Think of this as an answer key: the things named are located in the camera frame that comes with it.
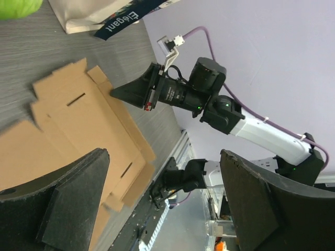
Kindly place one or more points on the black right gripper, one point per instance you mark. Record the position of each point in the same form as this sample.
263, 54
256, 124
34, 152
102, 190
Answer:
154, 86

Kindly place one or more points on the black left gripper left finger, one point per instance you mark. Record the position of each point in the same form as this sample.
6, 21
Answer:
56, 211

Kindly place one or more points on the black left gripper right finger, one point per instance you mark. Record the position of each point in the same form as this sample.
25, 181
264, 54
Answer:
272, 212

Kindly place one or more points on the brown cardboard box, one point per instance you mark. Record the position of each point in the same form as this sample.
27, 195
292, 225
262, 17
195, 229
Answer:
73, 115

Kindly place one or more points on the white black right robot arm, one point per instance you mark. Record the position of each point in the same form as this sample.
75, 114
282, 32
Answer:
297, 156

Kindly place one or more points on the beige canvas tote bag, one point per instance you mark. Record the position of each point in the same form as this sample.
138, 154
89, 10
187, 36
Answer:
106, 18

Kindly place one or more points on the green cabbage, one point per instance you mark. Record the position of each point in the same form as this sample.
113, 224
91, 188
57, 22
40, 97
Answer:
15, 9

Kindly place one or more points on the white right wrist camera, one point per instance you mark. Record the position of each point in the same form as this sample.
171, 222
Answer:
169, 48

